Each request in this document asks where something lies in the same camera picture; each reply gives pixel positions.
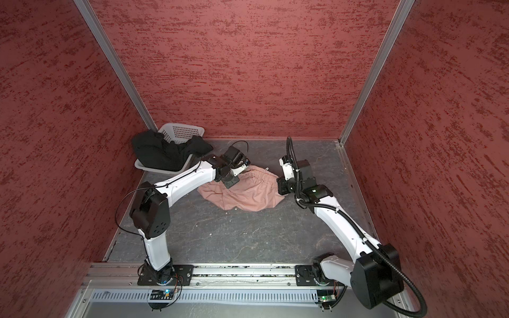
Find pink shorts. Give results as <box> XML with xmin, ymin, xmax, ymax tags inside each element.
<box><xmin>198</xmin><ymin>166</ymin><xmax>284</xmax><ymax>212</ymax></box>

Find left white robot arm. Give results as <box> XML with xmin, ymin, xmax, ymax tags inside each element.
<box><xmin>129</xmin><ymin>153</ymin><xmax>250</xmax><ymax>286</ymax></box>

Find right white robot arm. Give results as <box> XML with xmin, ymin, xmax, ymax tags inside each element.
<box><xmin>277</xmin><ymin>156</ymin><xmax>404</xmax><ymax>309</ymax></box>

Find black shorts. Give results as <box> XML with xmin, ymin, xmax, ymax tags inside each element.
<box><xmin>131</xmin><ymin>131</ymin><xmax>213</xmax><ymax>172</ymax></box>

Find white plastic laundry basket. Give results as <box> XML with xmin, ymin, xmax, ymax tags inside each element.
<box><xmin>134</xmin><ymin>123</ymin><xmax>205</xmax><ymax>176</ymax></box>

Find right circuit board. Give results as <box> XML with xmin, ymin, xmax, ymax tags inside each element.
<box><xmin>316</xmin><ymin>290</ymin><xmax>337</xmax><ymax>308</ymax></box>

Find circuit board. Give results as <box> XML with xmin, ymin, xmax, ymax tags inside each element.
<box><xmin>316</xmin><ymin>290</ymin><xmax>337</xmax><ymax>308</ymax></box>
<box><xmin>149</xmin><ymin>290</ymin><xmax>174</xmax><ymax>302</ymax></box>

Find left circuit board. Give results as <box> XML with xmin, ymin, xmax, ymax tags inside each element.
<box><xmin>149</xmin><ymin>290</ymin><xmax>174</xmax><ymax>302</ymax></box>

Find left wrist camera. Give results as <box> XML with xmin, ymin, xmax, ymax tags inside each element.
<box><xmin>221</xmin><ymin>146</ymin><xmax>251</xmax><ymax>170</ymax></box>

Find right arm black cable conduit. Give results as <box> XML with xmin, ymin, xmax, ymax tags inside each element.
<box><xmin>285</xmin><ymin>136</ymin><xmax>428</xmax><ymax>318</ymax></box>

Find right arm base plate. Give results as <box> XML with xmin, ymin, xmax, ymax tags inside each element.
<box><xmin>295</xmin><ymin>264</ymin><xmax>334</xmax><ymax>287</ymax></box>

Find white slotted cable duct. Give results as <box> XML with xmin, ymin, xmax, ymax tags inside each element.
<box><xmin>91</xmin><ymin>290</ymin><xmax>317</xmax><ymax>305</ymax></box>

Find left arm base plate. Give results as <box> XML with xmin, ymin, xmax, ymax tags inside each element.
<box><xmin>137</xmin><ymin>264</ymin><xmax>194</xmax><ymax>287</ymax></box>

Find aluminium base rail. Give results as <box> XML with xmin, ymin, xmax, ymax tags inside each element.
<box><xmin>81</xmin><ymin>262</ymin><xmax>404</xmax><ymax>289</ymax></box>

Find right aluminium corner post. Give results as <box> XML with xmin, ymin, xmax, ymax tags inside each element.
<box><xmin>339</xmin><ymin>0</ymin><xmax>415</xmax><ymax>147</ymax></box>

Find aluminium corner post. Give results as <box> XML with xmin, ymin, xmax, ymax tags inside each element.
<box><xmin>74</xmin><ymin>0</ymin><xmax>159</xmax><ymax>131</ymax></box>
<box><xmin>339</xmin><ymin>0</ymin><xmax>415</xmax><ymax>147</ymax></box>

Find left aluminium corner post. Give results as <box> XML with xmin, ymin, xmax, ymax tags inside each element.
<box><xmin>74</xmin><ymin>0</ymin><xmax>159</xmax><ymax>131</ymax></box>

